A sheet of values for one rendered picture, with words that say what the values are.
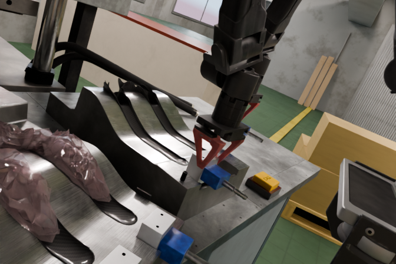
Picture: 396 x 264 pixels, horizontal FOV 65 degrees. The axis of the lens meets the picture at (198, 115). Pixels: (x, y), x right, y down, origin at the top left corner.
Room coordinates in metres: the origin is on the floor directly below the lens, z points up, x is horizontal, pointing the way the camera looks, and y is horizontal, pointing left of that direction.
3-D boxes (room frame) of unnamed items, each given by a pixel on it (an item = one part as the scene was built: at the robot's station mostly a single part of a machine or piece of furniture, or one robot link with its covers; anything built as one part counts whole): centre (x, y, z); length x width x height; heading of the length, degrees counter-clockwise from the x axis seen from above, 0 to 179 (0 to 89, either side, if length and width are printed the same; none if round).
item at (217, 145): (0.57, -0.05, 0.97); 0.07 x 0.07 x 0.09; 58
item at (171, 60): (3.93, 1.05, 0.45); 2.65 x 0.85 x 0.90; 69
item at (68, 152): (0.41, 0.22, 0.90); 0.26 x 0.18 x 0.08; 76
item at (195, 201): (0.75, 0.11, 0.87); 0.50 x 0.26 x 0.14; 58
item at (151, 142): (0.73, 0.10, 0.92); 0.35 x 0.16 x 0.09; 58
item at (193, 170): (0.56, -0.09, 0.91); 0.13 x 0.05 x 0.05; 58
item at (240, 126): (0.58, -0.05, 1.04); 0.10 x 0.07 x 0.07; 148
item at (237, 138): (0.59, -0.06, 0.97); 0.07 x 0.07 x 0.09; 58
